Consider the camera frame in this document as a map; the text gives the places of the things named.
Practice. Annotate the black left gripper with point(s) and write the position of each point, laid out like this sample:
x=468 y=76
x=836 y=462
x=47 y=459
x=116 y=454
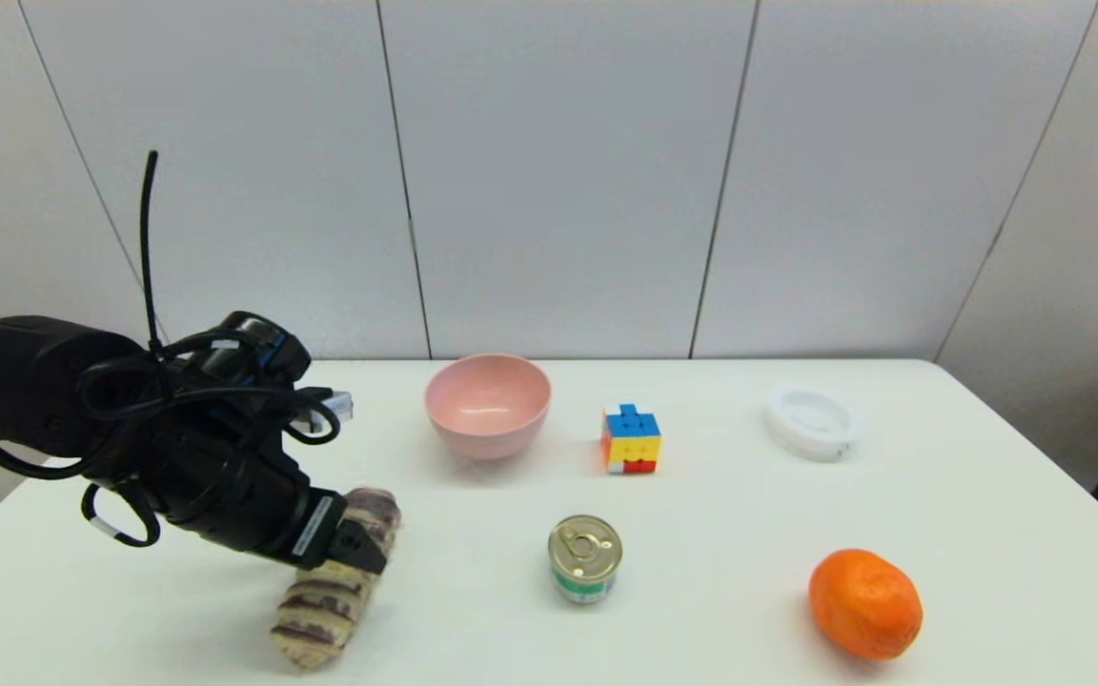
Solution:
x=234 y=486

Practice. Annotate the long twisted brown bread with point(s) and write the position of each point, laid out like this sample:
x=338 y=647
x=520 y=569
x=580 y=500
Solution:
x=325 y=610

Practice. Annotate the pink bowl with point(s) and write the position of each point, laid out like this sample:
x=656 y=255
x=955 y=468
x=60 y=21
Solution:
x=487 y=410

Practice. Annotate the small tin can gold lid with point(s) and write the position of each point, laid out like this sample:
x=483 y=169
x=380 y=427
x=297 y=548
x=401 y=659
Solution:
x=584 y=557

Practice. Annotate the colourful puzzle cube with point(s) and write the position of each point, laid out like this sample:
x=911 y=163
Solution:
x=632 y=440

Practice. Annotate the white round dish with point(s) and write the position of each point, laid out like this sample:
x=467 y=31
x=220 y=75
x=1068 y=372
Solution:
x=810 y=426

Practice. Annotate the orange fruit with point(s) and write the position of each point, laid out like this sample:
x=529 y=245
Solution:
x=865 y=604

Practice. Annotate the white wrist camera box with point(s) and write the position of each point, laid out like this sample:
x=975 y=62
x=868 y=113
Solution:
x=337 y=407

